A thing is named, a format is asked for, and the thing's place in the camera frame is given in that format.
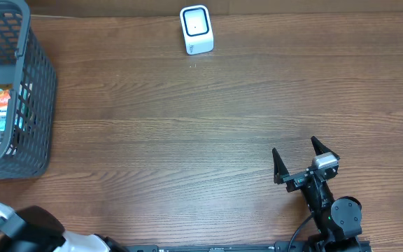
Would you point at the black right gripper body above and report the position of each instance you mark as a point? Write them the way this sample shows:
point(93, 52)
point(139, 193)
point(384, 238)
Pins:
point(303, 177)

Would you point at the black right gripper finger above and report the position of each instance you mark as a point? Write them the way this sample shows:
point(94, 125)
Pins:
point(280, 170)
point(320, 148)

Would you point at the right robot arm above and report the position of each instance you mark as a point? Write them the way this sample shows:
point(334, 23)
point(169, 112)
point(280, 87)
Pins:
point(338, 221)

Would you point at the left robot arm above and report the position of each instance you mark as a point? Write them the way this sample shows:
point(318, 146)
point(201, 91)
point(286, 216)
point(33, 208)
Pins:
point(34, 229)

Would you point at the white barcode scanner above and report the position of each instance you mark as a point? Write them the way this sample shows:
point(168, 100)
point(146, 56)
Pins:
point(197, 29)

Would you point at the grey plastic mesh basket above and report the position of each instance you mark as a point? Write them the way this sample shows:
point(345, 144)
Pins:
point(26, 138)

